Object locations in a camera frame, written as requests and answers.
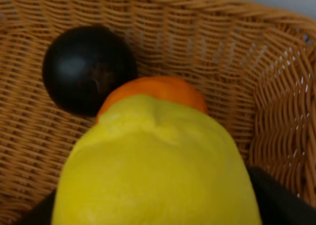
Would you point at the orange mandarin fruit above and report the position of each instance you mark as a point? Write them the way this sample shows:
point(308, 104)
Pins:
point(161, 87)

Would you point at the orange wicker basket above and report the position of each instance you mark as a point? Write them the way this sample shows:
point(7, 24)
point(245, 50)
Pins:
point(255, 66)

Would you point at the yellow lemon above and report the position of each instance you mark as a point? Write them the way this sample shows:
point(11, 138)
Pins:
point(155, 162)

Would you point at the dark purple mangosteen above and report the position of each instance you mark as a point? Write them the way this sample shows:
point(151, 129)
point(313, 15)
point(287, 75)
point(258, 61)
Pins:
point(83, 65)

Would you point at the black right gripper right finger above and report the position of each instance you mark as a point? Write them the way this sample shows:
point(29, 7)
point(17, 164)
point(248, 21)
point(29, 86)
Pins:
point(277, 205)

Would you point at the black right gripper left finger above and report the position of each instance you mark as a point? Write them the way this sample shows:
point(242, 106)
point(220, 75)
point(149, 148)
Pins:
point(41, 214)

